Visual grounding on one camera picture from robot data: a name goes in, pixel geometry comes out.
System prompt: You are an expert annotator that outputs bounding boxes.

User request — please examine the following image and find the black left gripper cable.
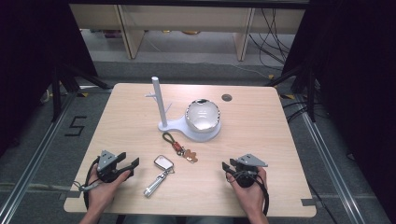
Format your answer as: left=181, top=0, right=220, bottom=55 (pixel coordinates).
left=82, top=156, right=101, bottom=210

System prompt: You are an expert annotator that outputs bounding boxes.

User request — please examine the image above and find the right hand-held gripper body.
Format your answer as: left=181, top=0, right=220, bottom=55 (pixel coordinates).
left=233, top=153, right=269, bottom=189

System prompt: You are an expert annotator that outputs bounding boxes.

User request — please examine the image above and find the light wooden shelf unit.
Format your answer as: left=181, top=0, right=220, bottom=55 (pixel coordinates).
left=68, top=3, right=306, bottom=62

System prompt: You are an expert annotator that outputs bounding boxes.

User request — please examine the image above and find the dark curtain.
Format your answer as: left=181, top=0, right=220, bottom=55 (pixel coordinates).
left=0, top=0, right=99, bottom=157
left=281, top=0, right=396, bottom=224

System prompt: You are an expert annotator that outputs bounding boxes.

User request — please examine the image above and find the black metal stand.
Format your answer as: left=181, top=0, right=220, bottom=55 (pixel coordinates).
left=264, top=63, right=318, bottom=123
left=49, top=62, right=113, bottom=123

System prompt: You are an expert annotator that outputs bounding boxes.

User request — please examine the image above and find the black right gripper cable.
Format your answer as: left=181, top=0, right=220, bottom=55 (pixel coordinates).
left=254, top=174, right=271, bottom=217

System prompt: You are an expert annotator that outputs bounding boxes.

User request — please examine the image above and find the white key stand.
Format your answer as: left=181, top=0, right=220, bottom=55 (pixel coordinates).
left=144, top=76, right=223, bottom=144

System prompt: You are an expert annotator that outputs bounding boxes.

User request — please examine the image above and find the grey cable plug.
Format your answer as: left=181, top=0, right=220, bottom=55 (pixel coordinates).
left=73, top=180, right=101, bottom=193

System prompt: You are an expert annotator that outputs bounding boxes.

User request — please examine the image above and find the silver key with white fob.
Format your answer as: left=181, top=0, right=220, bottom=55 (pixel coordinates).
left=143, top=154, right=176, bottom=199

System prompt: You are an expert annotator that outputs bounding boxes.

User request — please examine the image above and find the gingerbread charm leather keychain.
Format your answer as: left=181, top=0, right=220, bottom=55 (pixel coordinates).
left=162, top=132, right=199, bottom=164

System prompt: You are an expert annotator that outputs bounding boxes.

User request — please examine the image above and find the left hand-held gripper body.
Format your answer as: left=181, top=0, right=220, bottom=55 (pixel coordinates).
left=95, top=149, right=132, bottom=184

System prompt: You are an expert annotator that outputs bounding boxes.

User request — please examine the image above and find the person's left hand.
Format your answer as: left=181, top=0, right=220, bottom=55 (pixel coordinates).
left=87, top=170, right=132, bottom=214

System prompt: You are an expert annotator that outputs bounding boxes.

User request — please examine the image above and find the aluminium floor rail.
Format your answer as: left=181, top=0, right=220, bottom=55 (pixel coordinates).
left=0, top=90, right=78, bottom=224
left=300, top=110, right=368, bottom=224

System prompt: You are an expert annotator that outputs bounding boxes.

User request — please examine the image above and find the bundle of black floor cables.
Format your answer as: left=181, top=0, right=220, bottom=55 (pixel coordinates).
left=247, top=8, right=295, bottom=72

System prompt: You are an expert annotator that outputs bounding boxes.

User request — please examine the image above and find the person's right hand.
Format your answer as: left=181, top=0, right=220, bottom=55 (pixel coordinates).
left=226, top=167, right=269, bottom=215

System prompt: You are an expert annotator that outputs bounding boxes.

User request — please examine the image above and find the silver metal bowl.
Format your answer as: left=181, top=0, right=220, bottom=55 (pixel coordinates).
left=184, top=98, right=221, bottom=133

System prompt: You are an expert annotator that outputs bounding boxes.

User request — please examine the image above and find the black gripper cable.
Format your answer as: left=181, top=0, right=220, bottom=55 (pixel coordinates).
left=82, top=156, right=101, bottom=210
left=254, top=174, right=271, bottom=217

